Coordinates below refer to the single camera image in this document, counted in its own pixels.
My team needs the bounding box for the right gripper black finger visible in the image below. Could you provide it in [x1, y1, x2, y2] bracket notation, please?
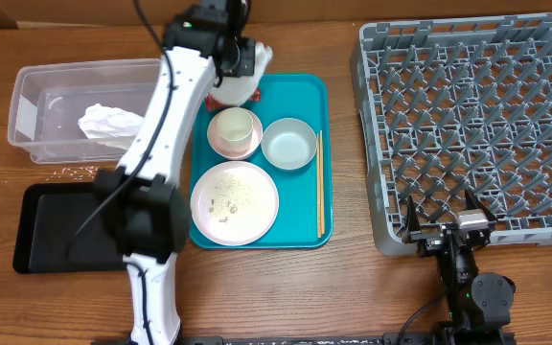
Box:
[465, 188, 496, 221]
[405, 195, 421, 236]

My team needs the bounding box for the red snack wrapper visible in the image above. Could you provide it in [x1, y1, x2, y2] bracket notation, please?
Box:
[204, 88, 262, 111]

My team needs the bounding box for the white cup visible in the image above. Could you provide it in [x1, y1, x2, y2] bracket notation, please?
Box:
[216, 107, 254, 151]

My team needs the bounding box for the white grey bowl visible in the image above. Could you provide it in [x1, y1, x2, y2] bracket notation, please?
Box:
[261, 118, 317, 171]

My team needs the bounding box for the wooden chopstick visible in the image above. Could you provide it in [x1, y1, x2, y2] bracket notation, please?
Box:
[317, 130, 325, 238]
[315, 132, 323, 239]

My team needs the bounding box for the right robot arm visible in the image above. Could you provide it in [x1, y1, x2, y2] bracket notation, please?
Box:
[395, 189, 517, 345]

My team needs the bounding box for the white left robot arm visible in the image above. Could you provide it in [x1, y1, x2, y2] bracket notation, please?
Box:
[80, 0, 263, 344]

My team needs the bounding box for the grey dishwasher rack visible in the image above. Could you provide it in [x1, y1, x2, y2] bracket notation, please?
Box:
[351, 12, 552, 255]

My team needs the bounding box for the teal plastic tray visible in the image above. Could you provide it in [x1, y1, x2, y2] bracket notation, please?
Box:
[191, 74, 333, 249]

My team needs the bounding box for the small pink saucer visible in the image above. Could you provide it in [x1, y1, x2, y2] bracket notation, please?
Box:
[207, 109, 263, 160]

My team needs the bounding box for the large pink dirty plate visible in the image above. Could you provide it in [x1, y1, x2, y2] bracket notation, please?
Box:
[191, 161, 280, 246]

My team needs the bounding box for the clear plastic bin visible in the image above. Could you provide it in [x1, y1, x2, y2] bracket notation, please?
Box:
[8, 58, 160, 164]

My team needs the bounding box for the black tray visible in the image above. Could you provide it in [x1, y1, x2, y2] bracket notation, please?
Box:
[12, 182, 126, 274]

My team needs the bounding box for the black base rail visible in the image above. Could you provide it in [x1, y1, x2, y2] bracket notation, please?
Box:
[90, 333, 517, 345]

